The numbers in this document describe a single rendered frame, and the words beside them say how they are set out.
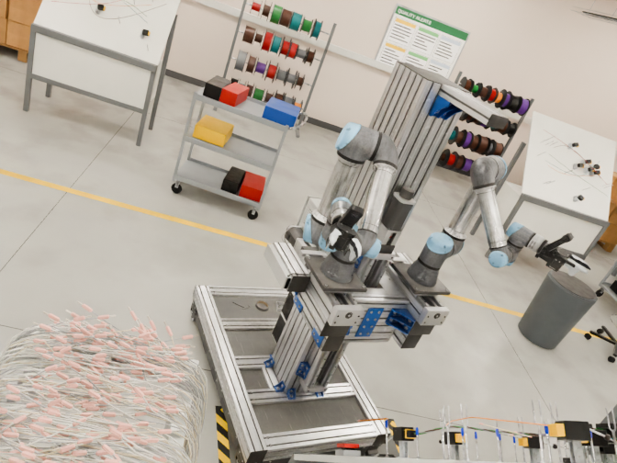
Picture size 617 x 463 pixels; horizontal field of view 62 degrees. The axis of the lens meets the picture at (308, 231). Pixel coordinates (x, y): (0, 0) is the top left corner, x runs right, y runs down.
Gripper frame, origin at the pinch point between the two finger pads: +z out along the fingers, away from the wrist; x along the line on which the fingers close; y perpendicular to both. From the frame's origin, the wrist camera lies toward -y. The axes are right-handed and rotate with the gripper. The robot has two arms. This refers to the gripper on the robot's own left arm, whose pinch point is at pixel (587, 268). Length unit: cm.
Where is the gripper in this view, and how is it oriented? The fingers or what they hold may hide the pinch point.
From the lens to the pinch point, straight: 246.4
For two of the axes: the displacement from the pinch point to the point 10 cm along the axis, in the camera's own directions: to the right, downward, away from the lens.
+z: 7.1, 5.4, -4.6
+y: -2.5, 8.0, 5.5
